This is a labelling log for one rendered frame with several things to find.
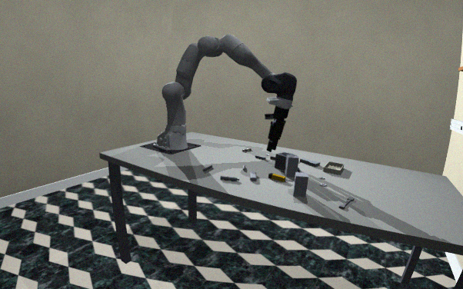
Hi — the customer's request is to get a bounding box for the yellow cylinder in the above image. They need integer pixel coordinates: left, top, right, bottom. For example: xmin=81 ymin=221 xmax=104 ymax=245
xmin=268 ymin=173 xmax=289 ymax=182

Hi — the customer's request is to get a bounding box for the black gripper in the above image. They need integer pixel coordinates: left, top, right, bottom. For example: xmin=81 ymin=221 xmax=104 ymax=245
xmin=267 ymin=105 xmax=289 ymax=152

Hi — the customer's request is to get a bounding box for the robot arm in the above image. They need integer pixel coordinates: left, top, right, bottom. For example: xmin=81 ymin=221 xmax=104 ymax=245
xmin=153 ymin=34 xmax=297 ymax=151

